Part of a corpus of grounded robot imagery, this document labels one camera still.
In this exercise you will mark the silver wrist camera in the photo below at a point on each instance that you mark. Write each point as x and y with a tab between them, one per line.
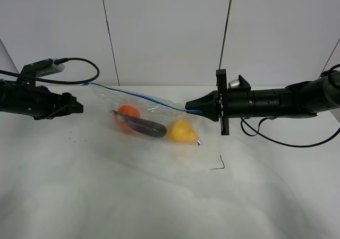
234	83
42	68

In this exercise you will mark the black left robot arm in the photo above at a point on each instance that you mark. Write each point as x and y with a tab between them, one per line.
18	98

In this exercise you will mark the clear zip bag blue zipper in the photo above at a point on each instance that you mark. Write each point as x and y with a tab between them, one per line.
151	108

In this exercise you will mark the yellow pear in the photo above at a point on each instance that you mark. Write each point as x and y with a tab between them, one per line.
180	131

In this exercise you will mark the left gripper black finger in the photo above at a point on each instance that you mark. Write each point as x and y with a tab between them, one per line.
70	104

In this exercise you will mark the purple eggplant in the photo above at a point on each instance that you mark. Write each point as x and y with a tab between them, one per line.
143	126

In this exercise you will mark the orange fruit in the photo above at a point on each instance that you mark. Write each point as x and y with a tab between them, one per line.
127	111

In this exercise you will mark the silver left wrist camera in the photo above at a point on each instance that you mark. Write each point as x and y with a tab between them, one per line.
42	68

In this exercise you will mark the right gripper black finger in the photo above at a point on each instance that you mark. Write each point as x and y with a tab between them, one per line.
206	106

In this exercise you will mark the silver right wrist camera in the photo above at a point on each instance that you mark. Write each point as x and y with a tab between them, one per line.
234	83

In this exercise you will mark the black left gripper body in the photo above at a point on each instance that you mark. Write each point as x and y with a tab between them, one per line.
49	104

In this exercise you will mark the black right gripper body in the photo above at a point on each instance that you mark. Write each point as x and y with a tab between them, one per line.
233	102

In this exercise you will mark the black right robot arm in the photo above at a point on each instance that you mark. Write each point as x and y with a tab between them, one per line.
300	100

